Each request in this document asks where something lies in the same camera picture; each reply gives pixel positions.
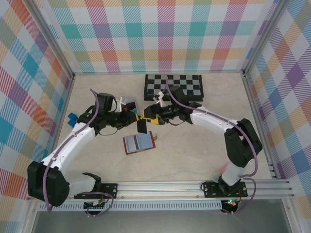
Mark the blue toy block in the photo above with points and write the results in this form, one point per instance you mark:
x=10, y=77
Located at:
x=72, y=116
x=73, y=123

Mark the grey black VIP card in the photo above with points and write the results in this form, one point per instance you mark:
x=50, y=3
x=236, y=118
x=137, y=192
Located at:
x=131, y=144

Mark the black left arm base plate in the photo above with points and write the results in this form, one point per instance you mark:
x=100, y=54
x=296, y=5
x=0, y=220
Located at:
x=111, y=189

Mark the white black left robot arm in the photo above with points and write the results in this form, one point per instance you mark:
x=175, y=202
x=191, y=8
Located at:
x=73, y=149

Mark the aluminium frame post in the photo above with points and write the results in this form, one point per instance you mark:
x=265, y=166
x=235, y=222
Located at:
x=264, y=36
x=54, y=36

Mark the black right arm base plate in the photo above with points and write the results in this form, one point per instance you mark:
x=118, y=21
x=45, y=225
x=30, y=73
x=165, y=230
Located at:
x=209, y=189

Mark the aluminium front rail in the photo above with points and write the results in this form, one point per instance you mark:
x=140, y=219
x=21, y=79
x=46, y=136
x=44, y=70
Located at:
x=158, y=189

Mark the clear acrylic card box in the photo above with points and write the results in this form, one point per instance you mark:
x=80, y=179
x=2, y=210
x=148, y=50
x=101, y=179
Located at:
x=130, y=99

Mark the black grey folding chessboard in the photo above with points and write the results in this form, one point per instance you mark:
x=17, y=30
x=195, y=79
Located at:
x=189, y=85

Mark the teal VIP card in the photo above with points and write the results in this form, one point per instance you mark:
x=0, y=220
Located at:
x=134, y=110

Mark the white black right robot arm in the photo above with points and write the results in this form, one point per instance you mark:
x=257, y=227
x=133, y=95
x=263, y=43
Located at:
x=211, y=122

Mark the pink pen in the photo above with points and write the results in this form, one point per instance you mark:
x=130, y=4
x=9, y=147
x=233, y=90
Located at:
x=216, y=176

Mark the brown leather card holder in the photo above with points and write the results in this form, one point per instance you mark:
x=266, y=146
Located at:
x=145, y=142

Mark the aluminium side rail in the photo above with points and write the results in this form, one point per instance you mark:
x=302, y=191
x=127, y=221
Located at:
x=67, y=92
x=255, y=109

